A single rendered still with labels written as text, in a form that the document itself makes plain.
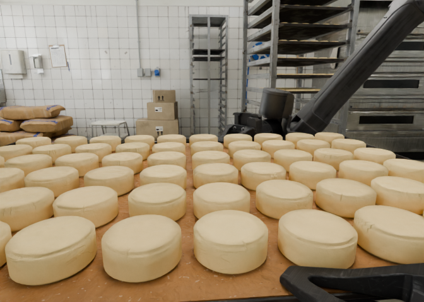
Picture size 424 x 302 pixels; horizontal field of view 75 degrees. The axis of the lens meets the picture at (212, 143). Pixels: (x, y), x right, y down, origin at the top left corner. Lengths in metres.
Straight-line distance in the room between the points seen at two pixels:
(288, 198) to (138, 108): 4.35
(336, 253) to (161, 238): 0.11
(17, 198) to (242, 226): 0.19
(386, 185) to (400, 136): 4.00
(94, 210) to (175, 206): 0.06
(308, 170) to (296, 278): 0.16
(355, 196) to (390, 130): 3.91
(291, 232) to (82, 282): 0.13
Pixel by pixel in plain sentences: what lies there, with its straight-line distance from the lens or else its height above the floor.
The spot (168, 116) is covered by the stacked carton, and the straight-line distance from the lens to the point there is 4.07.
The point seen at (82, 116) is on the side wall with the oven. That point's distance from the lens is 4.83.
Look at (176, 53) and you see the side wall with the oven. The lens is 4.45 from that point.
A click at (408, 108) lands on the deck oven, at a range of 4.26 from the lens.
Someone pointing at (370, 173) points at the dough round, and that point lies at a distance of 0.34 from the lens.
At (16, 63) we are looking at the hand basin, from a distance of 5.09.
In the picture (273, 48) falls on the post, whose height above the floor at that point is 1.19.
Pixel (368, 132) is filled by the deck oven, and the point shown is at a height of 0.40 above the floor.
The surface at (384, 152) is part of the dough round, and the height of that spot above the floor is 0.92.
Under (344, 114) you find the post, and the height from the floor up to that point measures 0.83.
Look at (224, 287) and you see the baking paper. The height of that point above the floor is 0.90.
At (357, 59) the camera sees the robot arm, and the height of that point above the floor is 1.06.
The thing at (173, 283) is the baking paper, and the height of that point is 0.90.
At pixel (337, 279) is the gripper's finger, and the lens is 0.18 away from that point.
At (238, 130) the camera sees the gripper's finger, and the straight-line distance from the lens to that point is 0.57.
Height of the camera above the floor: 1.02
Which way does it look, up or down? 13 degrees down
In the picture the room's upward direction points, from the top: straight up
